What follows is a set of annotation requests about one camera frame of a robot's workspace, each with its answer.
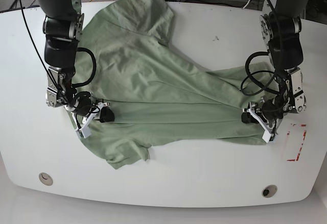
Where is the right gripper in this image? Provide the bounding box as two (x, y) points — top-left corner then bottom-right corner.
(65, 91), (115, 123)

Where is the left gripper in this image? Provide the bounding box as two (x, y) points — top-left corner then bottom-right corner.
(241, 95), (288, 125)

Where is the green t-shirt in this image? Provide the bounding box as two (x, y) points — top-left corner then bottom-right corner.
(80, 0), (264, 169)

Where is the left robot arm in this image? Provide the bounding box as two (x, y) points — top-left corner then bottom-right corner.
(242, 0), (309, 143)

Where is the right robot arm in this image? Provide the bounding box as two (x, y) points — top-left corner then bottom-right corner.
(38, 0), (115, 122)

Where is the red tape rectangle marking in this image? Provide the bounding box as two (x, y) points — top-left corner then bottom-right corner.
(284, 123), (307, 162)

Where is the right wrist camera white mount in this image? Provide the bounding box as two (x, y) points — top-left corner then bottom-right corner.
(71, 103), (107, 139)

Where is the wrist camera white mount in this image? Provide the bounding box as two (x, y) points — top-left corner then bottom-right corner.
(246, 108), (282, 143)
(71, 103), (107, 139)

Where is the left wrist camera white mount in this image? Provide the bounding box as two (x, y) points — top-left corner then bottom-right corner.
(246, 108), (282, 143)

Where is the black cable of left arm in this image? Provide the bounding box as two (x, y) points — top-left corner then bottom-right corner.
(240, 52), (284, 96)

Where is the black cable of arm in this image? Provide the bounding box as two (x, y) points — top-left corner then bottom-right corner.
(16, 0), (97, 112)
(240, 52), (284, 96)

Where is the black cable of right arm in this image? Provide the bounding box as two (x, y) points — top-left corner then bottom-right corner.
(16, 0), (97, 112)

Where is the right table cable grommet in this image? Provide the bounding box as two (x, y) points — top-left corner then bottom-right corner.
(262, 185), (277, 198)

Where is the table cable grommet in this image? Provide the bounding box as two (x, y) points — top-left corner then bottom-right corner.
(262, 185), (277, 198)
(39, 172), (53, 186)

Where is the left table cable grommet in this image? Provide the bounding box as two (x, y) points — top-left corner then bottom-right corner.
(39, 172), (53, 186)

